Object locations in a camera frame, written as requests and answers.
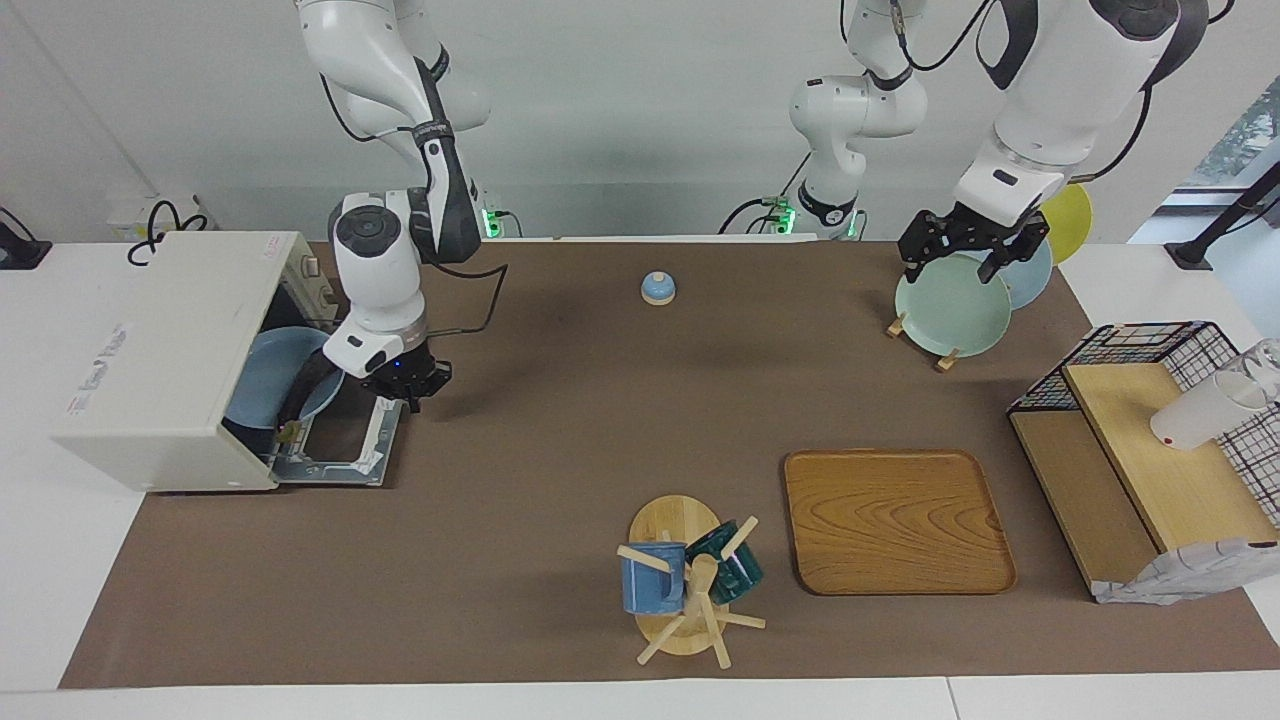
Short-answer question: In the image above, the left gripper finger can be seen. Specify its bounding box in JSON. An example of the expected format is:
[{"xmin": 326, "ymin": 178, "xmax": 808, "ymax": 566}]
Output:
[
  {"xmin": 897, "ymin": 213, "xmax": 943, "ymax": 286},
  {"xmin": 975, "ymin": 222, "xmax": 1051, "ymax": 285}
]

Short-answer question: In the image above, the glass oven door with handle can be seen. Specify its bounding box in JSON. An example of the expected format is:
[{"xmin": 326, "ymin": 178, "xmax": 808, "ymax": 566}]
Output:
[{"xmin": 272, "ymin": 395, "xmax": 406, "ymax": 488}]

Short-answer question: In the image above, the dark purple eggplant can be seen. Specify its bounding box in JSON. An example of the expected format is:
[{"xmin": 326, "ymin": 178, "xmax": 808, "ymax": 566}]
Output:
[{"xmin": 275, "ymin": 350, "xmax": 336, "ymax": 446}]

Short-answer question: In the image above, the cream toaster oven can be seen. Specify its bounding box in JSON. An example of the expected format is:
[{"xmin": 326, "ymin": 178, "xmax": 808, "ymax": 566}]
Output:
[{"xmin": 50, "ymin": 232, "xmax": 406, "ymax": 493}]

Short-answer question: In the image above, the light blue racked plate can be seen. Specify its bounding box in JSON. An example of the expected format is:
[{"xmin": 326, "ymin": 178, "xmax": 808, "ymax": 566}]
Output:
[{"xmin": 950, "ymin": 240, "xmax": 1054, "ymax": 311}]

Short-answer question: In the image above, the yellow plate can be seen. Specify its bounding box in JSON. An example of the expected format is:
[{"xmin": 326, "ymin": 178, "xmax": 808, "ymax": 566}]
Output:
[{"xmin": 1040, "ymin": 180, "xmax": 1093, "ymax": 266}]

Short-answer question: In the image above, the pale green plate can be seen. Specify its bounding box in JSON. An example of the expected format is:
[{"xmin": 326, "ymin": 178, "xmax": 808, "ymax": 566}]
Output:
[{"xmin": 894, "ymin": 252, "xmax": 1013, "ymax": 359}]

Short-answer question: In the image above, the wooden plate rack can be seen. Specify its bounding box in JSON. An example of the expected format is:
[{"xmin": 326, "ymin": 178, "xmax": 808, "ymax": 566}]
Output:
[{"xmin": 886, "ymin": 312, "xmax": 963, "ymax": 373}]

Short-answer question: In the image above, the brown table mat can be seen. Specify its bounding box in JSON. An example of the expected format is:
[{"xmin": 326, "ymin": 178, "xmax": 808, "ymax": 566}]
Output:
[{"xmin": 58, "ymin": 240, "xmax": 1280, "ymax": 689}]

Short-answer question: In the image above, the black clamp stand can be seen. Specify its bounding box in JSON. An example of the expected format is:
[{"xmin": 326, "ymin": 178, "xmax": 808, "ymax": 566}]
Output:
[{"xmin": 1165, "ymin": 160, "xmax": 1280, "ymax": 271}]

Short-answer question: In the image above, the white plastic cup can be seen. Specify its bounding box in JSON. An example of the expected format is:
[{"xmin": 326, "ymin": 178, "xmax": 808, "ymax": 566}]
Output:
[{"xmin": 1150, "ymin": 372, "xmax": 1269, "ymax": 451}]

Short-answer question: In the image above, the wooden mug tree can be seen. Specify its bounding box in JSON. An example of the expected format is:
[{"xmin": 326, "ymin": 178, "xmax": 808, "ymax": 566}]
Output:
[{"xmin": 617, "ymin": 494, "xmax": 768, "ymax": 669}]

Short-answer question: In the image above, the clear glass cup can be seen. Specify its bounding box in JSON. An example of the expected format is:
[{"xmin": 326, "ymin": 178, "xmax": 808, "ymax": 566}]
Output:
[{"xmin": 1240, "ymin": 338, "xmax": 1280, "ymax": 401}]

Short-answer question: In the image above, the wooden serving tray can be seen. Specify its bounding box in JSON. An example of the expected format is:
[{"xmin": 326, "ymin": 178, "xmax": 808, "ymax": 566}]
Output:
[{"xmin": 783, "ymin": 449, "xmax": 1018, "ymax": 597}]

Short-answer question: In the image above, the blue ceramic mug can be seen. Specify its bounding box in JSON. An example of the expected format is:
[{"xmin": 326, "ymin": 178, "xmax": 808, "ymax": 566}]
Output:
[{"xmin": 621, "ymin": 542, "xmax": 689, "ymax": 615}]

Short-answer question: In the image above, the dark green ceramic mug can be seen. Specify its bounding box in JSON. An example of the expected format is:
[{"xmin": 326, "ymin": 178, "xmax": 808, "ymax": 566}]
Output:
[{"xmin": 686, "ymin": 520, "xmax": 765, "ymax": 605}]

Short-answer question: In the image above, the white patterned cloth strip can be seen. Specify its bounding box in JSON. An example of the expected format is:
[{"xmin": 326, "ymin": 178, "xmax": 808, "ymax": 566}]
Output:
[{"xmin": 1092, "ymin": 537, "xmax": 1280, "ymax": 606}]

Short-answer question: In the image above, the black base cable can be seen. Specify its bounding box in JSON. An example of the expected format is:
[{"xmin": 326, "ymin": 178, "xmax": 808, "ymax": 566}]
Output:
[{"xmin": 718, "ymin": 150, "xmax": 813, "ymax": 236}]

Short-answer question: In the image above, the wire and wood shelf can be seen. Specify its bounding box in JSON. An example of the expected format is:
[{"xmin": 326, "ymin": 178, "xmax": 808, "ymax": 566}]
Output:
[{"xmin": 1007, "ymin": 321, "xmax": 1280, "ymax": 601}]

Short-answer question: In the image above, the looped black cable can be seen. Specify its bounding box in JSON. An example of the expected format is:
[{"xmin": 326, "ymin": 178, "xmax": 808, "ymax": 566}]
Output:
[{"xmin": 127, "ymin": 200, "xmax": 213, "ymax": 266}]

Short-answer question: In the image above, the black desk mount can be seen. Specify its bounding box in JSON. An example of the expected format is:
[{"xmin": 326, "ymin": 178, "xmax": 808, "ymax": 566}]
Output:
[{"xmin": 0, "ymin": 208, "xmax": 53, "ymax": 271}]

